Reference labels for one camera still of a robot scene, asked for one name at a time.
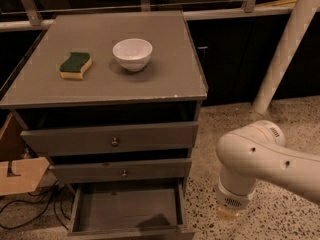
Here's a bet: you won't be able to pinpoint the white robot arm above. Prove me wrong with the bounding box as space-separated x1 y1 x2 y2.
216 120 320 220

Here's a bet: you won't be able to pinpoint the dark low cabinet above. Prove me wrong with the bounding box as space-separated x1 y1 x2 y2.
188 14 320 106

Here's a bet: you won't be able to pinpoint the white ceramic bowl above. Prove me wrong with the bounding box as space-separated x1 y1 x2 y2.
112 38 153 72

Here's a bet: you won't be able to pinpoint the black cables on floor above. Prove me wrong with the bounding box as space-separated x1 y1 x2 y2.
0 180 73 232

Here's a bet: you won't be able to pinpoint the grey bottom drawer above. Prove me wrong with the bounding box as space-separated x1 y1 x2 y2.
64 178 194 240

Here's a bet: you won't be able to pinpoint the grey drawer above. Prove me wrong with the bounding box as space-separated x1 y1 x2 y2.
50 158 192 183
21 121 198 156
64 178 194 240

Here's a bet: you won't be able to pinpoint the cardboard box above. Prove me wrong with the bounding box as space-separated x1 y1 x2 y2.
0 114 49 196

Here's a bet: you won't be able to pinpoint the white diagonal pole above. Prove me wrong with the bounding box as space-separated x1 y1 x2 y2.
253 0 320 114

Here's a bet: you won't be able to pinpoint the grey wooden drawer cabinet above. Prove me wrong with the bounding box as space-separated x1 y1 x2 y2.
0 10 209 192

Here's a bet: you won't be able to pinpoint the green and yellow sponge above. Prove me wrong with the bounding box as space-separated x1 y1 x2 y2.
60 52 92 80

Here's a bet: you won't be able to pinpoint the grey middle drawer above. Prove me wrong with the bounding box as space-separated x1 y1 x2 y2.
50 158 192 183

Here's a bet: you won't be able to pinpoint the metal railing bar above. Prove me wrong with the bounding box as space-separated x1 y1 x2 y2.
0 0 297 33

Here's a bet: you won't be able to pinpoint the grey top drawer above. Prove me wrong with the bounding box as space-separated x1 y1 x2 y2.
21 121 198 156

